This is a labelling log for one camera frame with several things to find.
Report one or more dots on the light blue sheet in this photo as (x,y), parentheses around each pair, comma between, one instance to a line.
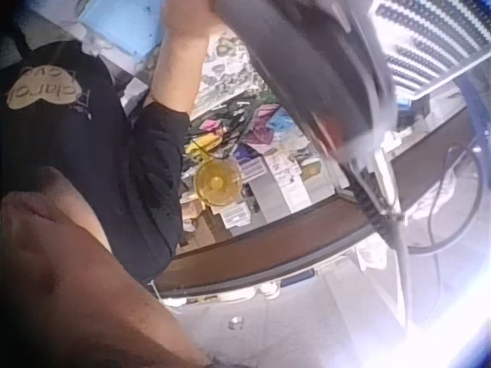
(122,23)

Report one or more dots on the heap of colourful papers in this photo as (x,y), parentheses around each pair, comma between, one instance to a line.
(285,172)

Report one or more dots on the small yellow fan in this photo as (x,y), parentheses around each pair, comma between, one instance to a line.
(216,184)

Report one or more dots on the blue curved frame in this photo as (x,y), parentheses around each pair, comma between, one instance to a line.
(474,104)

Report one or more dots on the white shoe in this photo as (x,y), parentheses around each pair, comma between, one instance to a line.
(271,290)

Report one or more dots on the white cloth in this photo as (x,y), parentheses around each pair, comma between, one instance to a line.
(441,191)

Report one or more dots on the brown wooden table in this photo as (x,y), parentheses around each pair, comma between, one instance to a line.
(268,245)

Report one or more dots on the small round metal piece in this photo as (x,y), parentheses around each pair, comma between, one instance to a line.
(236,323)

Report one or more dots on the white LED light panel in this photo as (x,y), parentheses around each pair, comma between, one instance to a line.
(429,38)

